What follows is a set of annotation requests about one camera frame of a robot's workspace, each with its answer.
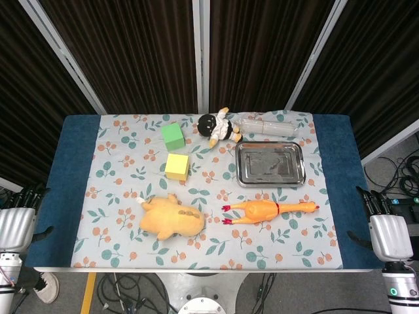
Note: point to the white sneaker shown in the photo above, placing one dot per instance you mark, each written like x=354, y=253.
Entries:
x=47, y=288

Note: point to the rectangular stainless steel tray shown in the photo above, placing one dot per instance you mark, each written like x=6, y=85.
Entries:
x=270, y=163

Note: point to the clear plastic bottle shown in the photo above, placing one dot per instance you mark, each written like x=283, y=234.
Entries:
x=268, y=127

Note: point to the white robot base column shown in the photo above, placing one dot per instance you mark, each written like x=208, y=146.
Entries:
x=203, y=305

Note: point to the yellow plush dinosaur toy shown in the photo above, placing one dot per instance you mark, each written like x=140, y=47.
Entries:
x=170, y=219

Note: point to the yellow floor tape strip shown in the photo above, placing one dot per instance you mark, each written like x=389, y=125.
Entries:
x=88, y=294

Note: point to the floral printed tablecloth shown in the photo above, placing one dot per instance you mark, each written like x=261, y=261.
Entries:
x=209, y=248

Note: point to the aluminium partition post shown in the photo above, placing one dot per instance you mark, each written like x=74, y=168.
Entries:
x=314, y=55
x=200, y=55
x=62, y=52

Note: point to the orange rubber chicken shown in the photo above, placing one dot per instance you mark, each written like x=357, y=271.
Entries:
x=262, y=212

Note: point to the blue felt table mat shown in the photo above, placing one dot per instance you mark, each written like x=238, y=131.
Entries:
x=65, y=170

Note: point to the black-haired doll in white shirt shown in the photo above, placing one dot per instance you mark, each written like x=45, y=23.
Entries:
x=219, y=127

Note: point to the black power strip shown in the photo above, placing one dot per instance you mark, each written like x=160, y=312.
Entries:
x=404, y=204

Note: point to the yellow foam cube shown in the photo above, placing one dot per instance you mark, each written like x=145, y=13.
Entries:
x=176, y=167

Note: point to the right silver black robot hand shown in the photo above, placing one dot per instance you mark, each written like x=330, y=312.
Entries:
x=391, y=237

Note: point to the aluminium partition base rail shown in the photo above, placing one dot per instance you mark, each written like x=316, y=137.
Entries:
x=389, y=140

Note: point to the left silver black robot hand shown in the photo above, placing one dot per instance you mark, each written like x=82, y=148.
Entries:
x=16, y=225

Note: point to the dark pleated partition panel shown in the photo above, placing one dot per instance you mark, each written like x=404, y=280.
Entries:
x=23, y=98
x=131, y=52
x=255, y=52
x=376, y=65

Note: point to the green foam cube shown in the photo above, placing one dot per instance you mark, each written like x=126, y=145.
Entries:
x=173, y=135

